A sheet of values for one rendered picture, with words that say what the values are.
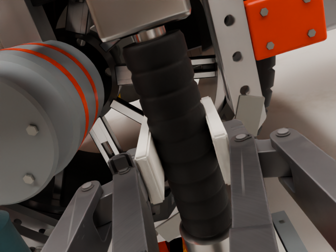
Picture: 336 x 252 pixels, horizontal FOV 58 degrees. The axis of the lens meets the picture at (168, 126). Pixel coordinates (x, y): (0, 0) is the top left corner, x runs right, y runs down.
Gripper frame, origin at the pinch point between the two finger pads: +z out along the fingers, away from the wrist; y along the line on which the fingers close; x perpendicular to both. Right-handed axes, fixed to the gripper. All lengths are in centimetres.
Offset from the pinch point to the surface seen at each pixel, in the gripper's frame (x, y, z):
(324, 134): -82, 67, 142
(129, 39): 4, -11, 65
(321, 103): -82, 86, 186
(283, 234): -75, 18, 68
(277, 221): -75, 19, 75
